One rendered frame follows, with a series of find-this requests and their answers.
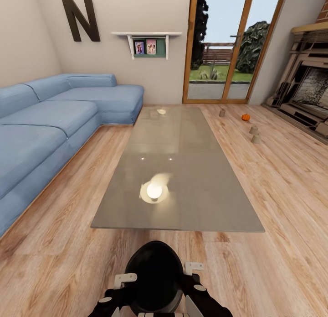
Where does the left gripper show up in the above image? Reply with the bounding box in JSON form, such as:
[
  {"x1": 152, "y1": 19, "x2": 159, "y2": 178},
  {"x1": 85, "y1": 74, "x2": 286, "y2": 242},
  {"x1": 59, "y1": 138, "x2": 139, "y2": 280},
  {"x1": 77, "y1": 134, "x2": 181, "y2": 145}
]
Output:
[{"x1": 104, "y1": 286, "x2": 137, "y2": 307}]

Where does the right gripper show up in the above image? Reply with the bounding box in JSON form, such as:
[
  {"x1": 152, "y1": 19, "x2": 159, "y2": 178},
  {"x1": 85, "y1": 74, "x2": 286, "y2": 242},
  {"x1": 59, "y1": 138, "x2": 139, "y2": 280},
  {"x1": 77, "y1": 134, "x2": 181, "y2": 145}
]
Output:
[{"x1": 169, "y1": 271, "x2": 200, "y2": 293}]

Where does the cauldron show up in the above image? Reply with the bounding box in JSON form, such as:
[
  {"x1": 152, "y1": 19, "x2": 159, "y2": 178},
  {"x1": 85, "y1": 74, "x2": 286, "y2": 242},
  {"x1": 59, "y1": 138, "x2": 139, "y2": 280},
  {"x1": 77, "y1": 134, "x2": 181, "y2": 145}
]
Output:
[{"x1": 123, "y1": 240, "x2": 184, "y2": 317}]

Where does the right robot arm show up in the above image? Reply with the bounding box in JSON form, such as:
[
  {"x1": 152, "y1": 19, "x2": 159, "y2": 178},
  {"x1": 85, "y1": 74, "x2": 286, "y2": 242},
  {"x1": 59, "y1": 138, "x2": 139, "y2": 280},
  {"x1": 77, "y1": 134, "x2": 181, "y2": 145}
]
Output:
[{"x1": 169, "y1": 261, "x2": 233, "y2": 317}]

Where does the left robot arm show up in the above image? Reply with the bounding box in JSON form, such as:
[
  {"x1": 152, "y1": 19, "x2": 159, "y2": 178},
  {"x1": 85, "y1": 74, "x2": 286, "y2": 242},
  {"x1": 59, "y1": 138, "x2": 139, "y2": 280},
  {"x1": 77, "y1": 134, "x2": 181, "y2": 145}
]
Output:
[{"x1": 88, "y1": 273, "x2": 137, "y2": 317}]

